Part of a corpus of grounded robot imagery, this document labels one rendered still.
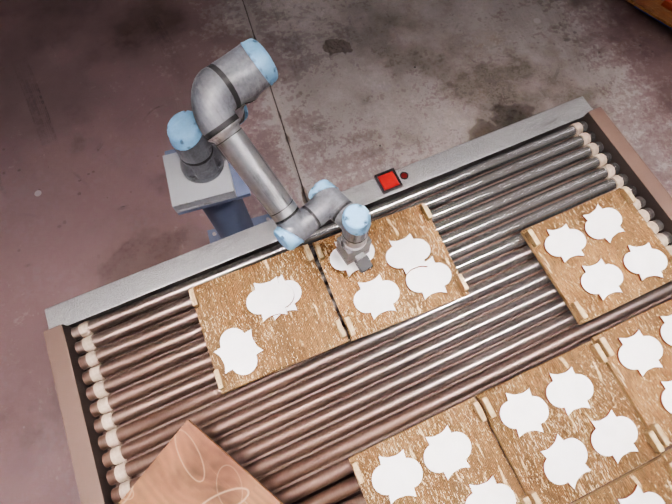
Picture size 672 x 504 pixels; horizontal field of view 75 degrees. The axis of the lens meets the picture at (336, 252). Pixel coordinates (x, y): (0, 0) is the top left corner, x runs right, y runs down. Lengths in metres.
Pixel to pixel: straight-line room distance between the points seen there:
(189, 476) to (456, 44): 2.95
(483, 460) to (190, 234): 1.88
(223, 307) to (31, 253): 1.70
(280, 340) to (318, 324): 0.13
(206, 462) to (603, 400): 1.15
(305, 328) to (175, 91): 2.14
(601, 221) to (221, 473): 1.42
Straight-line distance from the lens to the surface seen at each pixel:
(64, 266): 2.84
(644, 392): 1.67
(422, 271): 1.46
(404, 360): 1.42
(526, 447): 1.49
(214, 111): 1.11
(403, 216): 1.54
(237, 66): 1.13
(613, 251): 1.74
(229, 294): 1.46
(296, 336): 1.40
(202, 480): 1.33
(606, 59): 3.69
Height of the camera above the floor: 2.31
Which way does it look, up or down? 70 degrees down
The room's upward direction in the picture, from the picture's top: 1 degrees clockwise
